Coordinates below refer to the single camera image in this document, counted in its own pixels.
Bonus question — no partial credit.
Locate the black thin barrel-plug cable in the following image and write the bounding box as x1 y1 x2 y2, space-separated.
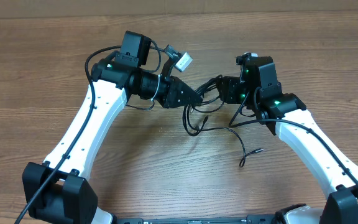
194 116 264 168

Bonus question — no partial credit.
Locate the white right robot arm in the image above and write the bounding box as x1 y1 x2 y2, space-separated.
218 53 358 223

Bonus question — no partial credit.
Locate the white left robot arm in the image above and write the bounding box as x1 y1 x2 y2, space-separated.
22 31 202 223

